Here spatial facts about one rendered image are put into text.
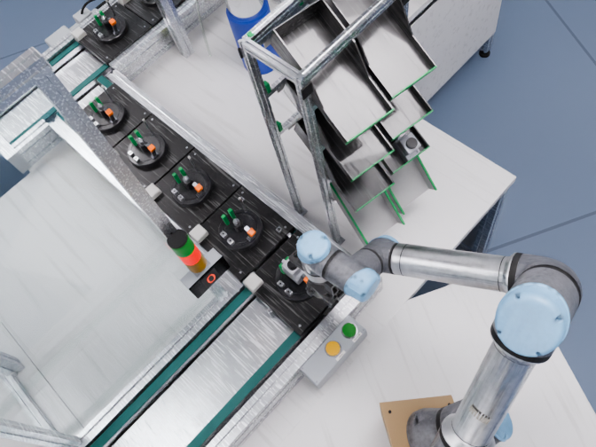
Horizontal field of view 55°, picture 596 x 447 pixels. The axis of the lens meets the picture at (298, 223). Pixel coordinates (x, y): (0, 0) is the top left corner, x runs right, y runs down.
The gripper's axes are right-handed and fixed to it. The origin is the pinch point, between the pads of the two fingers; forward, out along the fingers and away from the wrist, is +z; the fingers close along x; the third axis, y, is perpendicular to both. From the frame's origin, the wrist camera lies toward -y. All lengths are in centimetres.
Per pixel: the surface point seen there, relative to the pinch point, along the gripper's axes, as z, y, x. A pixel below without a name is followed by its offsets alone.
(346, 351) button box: 11.3, 13.2, -6.6
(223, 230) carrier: 8.5, -40.8, -3.9
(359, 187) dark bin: -13.7, -8.2, 25.7
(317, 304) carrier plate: 10.3, -2.1, -2.1
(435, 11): 32, -59, 128
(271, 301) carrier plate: 10.3, -12.9, -10.4
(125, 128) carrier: 11, -101, 1
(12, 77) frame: -92, -25, -23
